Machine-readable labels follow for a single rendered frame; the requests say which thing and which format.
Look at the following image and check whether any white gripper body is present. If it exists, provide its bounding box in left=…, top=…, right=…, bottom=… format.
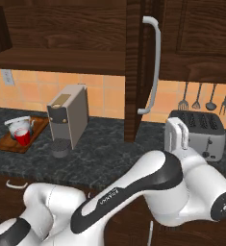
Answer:
left=164, top=116, right=189, bottom=153

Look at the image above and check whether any dark wood cabinet door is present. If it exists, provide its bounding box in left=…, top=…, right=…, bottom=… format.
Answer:
left=158, top=0, right=226, bottom=86
left=123, top=0, right=166, bottom=144

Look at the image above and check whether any wooden tray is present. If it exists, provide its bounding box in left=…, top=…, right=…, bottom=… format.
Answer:
left=0, top=115, right=51, bottom=155

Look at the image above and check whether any red mug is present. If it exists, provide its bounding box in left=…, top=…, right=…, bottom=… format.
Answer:
left=13, top=128, right=32, bottom=147

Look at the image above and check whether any silver toaster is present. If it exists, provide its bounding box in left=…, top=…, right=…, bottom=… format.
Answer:
left=166, top=109, right=226, bottom=162

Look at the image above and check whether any hanging slotted spatula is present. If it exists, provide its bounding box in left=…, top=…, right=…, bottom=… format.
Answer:
left=177, top=81, right=190, bottom=111

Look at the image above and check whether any hanging slotted spoon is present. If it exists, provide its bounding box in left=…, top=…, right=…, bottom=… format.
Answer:
left=191, top=83, right=203, bottom=111

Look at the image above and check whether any hanging ladle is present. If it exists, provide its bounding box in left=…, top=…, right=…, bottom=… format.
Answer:
left=205, top=83, right=218, bottom=111

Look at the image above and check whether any hanging meat fork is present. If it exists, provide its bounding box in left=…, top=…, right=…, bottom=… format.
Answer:
left=218, top=84, right=226, bottom=116

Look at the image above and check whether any grey coffee machine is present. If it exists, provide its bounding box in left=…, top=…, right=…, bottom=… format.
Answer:
left=46, top=84, right=90, bottom=159

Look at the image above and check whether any dark wood drawer front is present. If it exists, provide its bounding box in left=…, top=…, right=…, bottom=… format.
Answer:
left=0, top=173, right=87, bottom=230

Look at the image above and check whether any long white cabinet handle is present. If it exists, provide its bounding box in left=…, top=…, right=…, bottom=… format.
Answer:
left=137, top=15, right=163, bottom=115

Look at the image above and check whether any white base cabinet handle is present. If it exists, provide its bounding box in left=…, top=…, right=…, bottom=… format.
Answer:
left=146, top=220, right=155, bottom=246

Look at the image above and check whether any dark wood wall cabinet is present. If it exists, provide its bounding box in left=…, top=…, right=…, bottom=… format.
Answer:
left=0, top=0, right=129, bottom=77

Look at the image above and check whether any white drawer handle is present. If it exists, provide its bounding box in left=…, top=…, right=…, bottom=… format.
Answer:
left=5, top=179, right=29, bottom=190

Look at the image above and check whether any white wall outlet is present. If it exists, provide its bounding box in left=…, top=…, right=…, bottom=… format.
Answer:
left=0, top=68, right=15, bottom=86

